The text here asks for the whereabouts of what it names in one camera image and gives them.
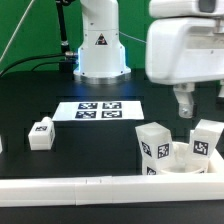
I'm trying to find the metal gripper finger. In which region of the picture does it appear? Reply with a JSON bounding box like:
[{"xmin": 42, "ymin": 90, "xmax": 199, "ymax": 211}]
[
  {"xmin": 173, "ymin": 83, "xmax": 195, "ymax": 119},
  {"xmin": 218, "ymin": 80, "xmax": 224, "ymax": 98}
]

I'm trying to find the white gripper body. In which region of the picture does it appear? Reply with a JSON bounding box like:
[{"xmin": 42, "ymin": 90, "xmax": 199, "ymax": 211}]
[{"xmin": 145, "ymin": 17, "xmax": 224, "ymax": 85}]

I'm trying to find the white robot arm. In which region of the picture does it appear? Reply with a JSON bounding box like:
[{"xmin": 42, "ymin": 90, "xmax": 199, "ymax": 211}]
[{"xmin": 74, "ymin": 0, "xmax": 224, "ymax": 118}]

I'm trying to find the white marker sheet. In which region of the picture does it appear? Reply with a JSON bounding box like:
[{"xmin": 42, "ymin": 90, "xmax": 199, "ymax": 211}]
[{"xmin": 53, "ymin": 101, "xmax": 144, "ymax": 121}]

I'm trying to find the white L-shaped fence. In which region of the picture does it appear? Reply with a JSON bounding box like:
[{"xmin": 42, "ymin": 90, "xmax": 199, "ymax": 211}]
[{"xmin": 0, "ymin": 152, "xmax": 224, "ymax": 207}]

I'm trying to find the thin white rod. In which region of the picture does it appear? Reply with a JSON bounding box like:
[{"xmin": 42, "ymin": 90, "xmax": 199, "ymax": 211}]
[{"xmin": 0, "ymin": 0, "xmax": 36, "ymax": 64}]

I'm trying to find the white part left edge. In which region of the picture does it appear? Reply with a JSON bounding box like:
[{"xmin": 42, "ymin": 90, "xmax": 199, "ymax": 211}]
[{"xmin": 0, "ymin": 135, "xmax": 3, "ymax": 154}]

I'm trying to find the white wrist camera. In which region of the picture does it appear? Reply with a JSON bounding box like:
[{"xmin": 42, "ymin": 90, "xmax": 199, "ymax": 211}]
[{"xmin": 149, "ymin": 0, "xmax": 224, "ymax": 18}]

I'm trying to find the thin white cable right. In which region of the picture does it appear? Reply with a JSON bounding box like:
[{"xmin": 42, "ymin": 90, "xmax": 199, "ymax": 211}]
[{"xmin": 118, "ymin": 30, "xmax": 148, "ymax": 44}]

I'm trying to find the black cable upper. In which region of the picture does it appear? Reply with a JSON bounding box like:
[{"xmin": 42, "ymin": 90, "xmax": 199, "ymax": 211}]
[{"xmin": 0, "ymin": 51, "xmax": 78, "ymax": 75}]

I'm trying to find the black cable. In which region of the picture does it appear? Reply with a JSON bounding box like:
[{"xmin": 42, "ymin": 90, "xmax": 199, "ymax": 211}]
[
  {"xmin": 31, "ymin": 59, "xmax": 78, "ymax": 72},
  {"xmin": 0, "ymin": 51, "xmax": 78, "ymax": 75}
]

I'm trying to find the black cable lower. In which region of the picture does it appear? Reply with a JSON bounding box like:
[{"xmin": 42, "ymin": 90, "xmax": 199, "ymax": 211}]
[{"xmin": 31, "ymin": 59, "xmax": 78, "ymax": 72}]

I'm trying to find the black vertical hose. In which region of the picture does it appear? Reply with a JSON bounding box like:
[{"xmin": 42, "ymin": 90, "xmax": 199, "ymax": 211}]
[{"xmin": 54, "ymin": 0, "xmax": 71, "ymax": 54}]

